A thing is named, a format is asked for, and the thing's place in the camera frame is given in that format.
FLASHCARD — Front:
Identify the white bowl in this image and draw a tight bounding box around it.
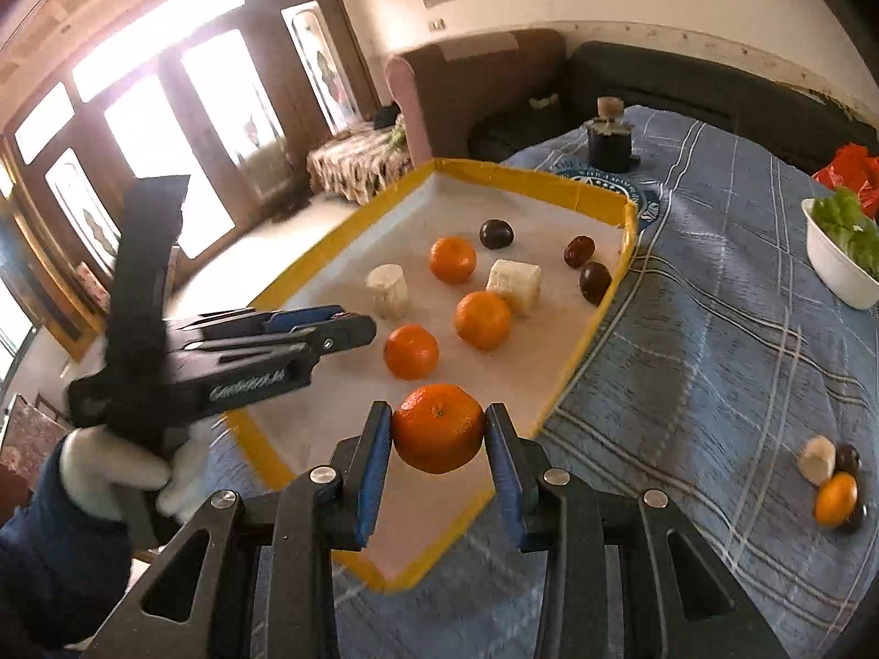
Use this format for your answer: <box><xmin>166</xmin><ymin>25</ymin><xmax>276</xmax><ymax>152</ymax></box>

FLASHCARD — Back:
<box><xmin>802</xmin><ymin>198</ymin><xmax>879</xmax><ymax>310</ymax></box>

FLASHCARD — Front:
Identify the wooden glass door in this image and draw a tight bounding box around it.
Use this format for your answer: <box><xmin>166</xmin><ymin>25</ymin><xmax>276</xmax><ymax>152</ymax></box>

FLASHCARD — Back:
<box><xmin>0</xmin><ymin>0</ymin><xmax>386</xmax><ymax>358</ymax></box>

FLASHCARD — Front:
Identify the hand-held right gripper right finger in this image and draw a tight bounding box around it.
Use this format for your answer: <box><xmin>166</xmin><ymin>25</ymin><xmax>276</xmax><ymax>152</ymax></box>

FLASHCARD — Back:
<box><xmin>484</xmin><ymin>404</ymin><xmax>791</xmax><ymax>659</ymax></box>

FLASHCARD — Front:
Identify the white tray with yellow rim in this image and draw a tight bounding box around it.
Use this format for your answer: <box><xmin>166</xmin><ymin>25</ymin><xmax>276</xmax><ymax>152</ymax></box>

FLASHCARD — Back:
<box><xmin>223</xmin><ymin>158</ymin><xmax>639</xmax><ymax>595</ymax></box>

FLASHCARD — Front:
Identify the black sofa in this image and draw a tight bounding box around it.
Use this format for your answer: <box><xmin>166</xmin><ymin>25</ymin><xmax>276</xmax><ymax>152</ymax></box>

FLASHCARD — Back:
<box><xmin>470</xmin><ymin>41</ymin><xmax>879</xmax><ymax>176</ymax></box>

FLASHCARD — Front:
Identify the small patterned side table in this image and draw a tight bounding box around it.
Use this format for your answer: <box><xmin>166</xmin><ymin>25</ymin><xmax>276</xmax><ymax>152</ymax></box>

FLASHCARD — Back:
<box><xmin>307</xmin><ymin>129</ymin><xmax>415</xmax><ymax>205</ymax></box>

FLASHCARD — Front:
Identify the yellowish tangerine with stem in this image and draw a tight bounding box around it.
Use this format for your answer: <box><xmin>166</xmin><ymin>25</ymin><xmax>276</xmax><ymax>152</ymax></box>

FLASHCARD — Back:
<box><xmin>814</xmin><ymin>471</ymin><xmax>859</xmax><ymax>529</ymax></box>

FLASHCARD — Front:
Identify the black clamp with wooden knob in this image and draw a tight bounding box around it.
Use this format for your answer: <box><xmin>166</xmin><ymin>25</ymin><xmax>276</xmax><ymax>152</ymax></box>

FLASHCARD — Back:
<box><xmin>586</xmin><ymin>97</ymin><xmax>641</xmax><ymax>174</ymax></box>

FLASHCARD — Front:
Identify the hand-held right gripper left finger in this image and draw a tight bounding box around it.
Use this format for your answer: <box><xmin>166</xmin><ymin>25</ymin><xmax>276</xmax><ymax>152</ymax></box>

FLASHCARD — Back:
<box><xmin>82</xmin><ymin>399</ymin><xmax>394</xmax><ymax>659</ymax></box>

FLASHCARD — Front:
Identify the person's left hand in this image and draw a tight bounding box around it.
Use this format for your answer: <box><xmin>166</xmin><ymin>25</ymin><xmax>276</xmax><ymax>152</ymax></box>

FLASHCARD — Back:
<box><xmin>62</xmin><ymin>421</ymin><xmax>210</xmax><ymax>517</ymax></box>

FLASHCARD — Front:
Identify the orange tangerine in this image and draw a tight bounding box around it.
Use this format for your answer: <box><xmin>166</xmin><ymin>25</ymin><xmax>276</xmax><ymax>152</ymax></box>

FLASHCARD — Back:
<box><xmin>429</xmin><ymin>236</ymin><xmax>478</xmax><ymax>285</ymax></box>
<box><xmin>454</xmin><ymin>290</ymin><xmax>513</xmax><ymax>350</ymax></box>
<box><xmin>391</xmin><ymin>383</ymin><xmax>487</xmax><ymax>474</ymax></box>
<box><xmin>383</xmin><ymin>324</ymin><xmax>441</xmax><ymax>381</ymax></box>

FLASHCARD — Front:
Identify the brown armchair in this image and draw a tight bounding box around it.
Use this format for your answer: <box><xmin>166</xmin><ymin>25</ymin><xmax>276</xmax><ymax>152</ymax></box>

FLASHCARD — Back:
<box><xmin>385</xmin><ymin>29</ymin><xmax>568</xmax><ymax>166</ymax></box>

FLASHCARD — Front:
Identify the red plastic bag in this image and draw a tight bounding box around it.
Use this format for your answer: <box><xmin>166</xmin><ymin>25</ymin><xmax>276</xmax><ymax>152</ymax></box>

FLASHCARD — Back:
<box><xmin>811</xmin><ymin>143</ymin><xmax>879</xmax><ymax>221</ymax></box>

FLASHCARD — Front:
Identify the person's left forearm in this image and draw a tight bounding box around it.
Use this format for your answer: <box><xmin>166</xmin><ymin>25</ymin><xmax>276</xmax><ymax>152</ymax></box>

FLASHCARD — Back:
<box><xmin>0</xmin><ymin>435</ymin><xmax>135</xmax><ymax>653</ymax></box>

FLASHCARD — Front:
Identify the green lettuce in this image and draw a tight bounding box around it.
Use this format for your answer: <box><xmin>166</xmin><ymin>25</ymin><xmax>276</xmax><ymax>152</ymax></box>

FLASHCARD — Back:
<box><xmin>812</xmin><ymin>187</ymin><xmax>879</xmax><ymax>282</ymax></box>

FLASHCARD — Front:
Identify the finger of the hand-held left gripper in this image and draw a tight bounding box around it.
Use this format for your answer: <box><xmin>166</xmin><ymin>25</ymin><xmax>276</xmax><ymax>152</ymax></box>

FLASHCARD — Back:
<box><xmin>199</xmin><ymin>316</ymin><xmax>377</xmax><ymax>380</ymax></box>
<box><xmin>165</xmin><ymin>305</ymin><xmax>353</xmax><ymax>343</ymax></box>

